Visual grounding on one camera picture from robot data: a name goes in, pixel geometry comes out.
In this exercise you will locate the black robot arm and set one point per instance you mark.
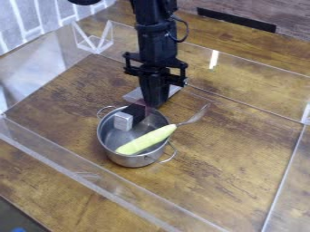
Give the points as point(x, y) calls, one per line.
point(153, 12)

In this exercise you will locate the silver metal pot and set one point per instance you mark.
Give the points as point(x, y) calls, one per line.
point(133, 136)

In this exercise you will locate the black strip on wall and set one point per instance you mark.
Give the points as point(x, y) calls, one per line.
point(236, 20)

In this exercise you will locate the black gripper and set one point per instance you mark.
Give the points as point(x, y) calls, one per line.
point(156, 59)

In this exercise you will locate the clear acrylic enclosure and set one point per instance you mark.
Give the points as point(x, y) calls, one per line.
point(239, 176)

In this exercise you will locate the clear acrylic corner bracket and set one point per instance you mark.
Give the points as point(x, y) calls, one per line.
point(90, 43)

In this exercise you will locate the silver block with dark bands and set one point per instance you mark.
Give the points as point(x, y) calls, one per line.
point(125, 120)

